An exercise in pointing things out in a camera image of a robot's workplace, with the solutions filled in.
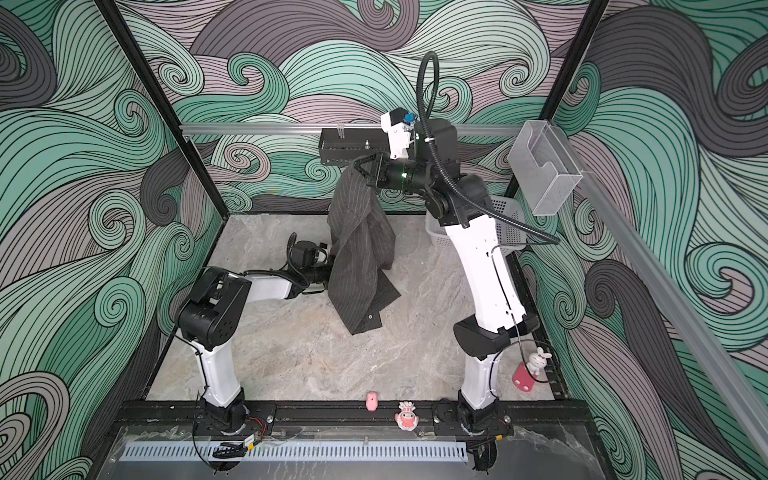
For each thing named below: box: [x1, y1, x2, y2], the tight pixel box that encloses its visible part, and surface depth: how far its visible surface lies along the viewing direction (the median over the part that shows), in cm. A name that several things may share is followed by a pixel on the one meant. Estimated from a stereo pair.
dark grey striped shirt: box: [327, 160, 401, 335], surface depth 83 cm
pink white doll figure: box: [395, 401, 419, 431], surface depth 73 cm
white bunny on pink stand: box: [512, 346, 553, 393], surface depth 79 cm
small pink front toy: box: [366, 391, 379, 412], surface depth 76 cm
